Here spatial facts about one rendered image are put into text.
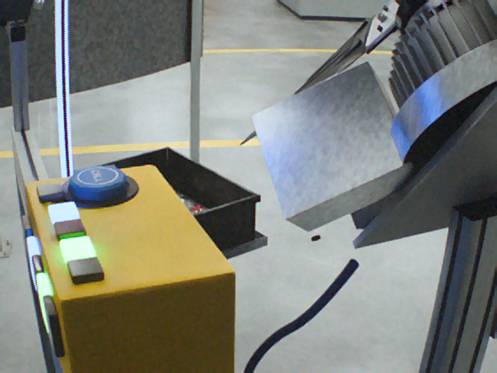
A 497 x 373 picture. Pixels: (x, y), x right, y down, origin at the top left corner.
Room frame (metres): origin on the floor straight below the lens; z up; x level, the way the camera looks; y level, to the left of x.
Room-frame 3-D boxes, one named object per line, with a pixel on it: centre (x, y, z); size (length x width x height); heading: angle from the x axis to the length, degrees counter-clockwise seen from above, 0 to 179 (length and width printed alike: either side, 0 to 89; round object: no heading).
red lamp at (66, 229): (0.36, 0.10, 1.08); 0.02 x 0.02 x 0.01; 23
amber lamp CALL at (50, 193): (0.41, 0.13, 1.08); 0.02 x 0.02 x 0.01; 23
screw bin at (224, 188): (0.87, 0.12, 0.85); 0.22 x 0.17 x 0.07; 39
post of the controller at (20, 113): (1.14, 0.41, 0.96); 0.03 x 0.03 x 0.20; 23
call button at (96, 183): (0.42, 0.10, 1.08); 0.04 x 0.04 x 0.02
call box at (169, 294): (0.38, 0.08, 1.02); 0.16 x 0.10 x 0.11; 23
